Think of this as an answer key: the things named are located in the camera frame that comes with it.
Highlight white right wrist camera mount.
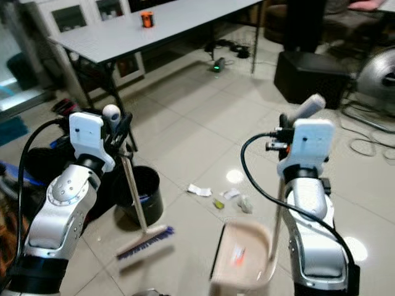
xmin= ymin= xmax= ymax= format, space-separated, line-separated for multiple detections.
xmin=277 ymin=118 xmax=336 ymax=180

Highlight grey fan cable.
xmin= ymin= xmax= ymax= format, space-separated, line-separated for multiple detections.
xmin=342 ymin=101 xmax=395 ymax=158

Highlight beige long-handled dustpan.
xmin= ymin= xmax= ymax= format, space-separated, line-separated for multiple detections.
xmin=209 ymin=93 xmax=326 ymax=296

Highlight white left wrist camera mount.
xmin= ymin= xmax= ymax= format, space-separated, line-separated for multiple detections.
xmin=69 ymin=112 xmax=116 ymax=173

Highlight broom with purple bristles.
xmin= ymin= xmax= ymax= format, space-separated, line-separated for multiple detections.
xmin=102 ymin=104 xmax=177 ymax=261

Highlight blue floor mat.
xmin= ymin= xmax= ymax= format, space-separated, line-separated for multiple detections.
xmin=0 ymin=116 xmax=29 ymax=147

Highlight metal floor fan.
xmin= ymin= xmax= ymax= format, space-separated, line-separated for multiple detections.
xmin=354 ymin=46 xmax=395 ymax=115

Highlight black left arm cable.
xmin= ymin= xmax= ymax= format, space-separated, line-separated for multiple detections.
xmin=12 ymin=118 xmax=76 ymax=292

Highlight white glass-door cabinet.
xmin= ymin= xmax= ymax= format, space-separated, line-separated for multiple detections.
xmin=30 ymin=0 xmax=150 ymax=88

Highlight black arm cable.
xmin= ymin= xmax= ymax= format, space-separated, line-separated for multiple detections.
xmin=240 ymin=132 xmax=356 ymax=267
xmin=12 ymin=118 xmax=76 ymax=292

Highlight black round waste bin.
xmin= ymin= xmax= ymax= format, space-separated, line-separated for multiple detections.
xmin=114 ymin=165 xmax=165 ymax=226

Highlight pink cushion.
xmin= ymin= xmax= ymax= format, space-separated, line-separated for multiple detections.
xmin=348 ymin=0 xmax=395 ymax=11

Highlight power strip with green light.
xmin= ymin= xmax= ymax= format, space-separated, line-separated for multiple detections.
xmin=210 ymin=56 xmax=227 ymax=73

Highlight grey folding table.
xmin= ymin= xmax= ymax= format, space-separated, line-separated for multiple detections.
xmin=49 ymin=0 xmax=267 ymax=152

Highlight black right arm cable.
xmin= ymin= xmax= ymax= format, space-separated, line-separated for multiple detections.
xmin=240 ymin=132 xmax=356 ymax=267

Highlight small white paper scrap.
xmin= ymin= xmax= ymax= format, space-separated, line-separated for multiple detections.
xmin=223 ymin=187 xmax=242 ymax=202

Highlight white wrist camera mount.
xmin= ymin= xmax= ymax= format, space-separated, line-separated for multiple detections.
xmin=69 ymin=112 xmax=116 ymax=173
xmin=277 ymin=118 xmax=336 ymax=180

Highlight black floor cables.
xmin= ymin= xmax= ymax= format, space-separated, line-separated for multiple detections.
xmin=204 ymin=38 xmax=251 ymax=60

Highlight black box stool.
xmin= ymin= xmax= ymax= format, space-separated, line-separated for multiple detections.
xmin=273 ymin=50 xmax=353 ymax=110

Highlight crumpled clear wrapper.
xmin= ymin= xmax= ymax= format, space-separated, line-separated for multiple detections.
xmin=235 ymin=195 xmax=254 ymax=215

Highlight dark sofa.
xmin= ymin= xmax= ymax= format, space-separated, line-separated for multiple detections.
xmin=262 ymin=0 xmax=395 ymax=50

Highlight wooden rack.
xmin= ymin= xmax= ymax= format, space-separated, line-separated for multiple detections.
xmin=0 ymin=207 xmax=33 ymax=293

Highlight person in dark trousers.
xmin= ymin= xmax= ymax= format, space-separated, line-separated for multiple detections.
xmin=283 ymin=0 xmax=328 ymax=54

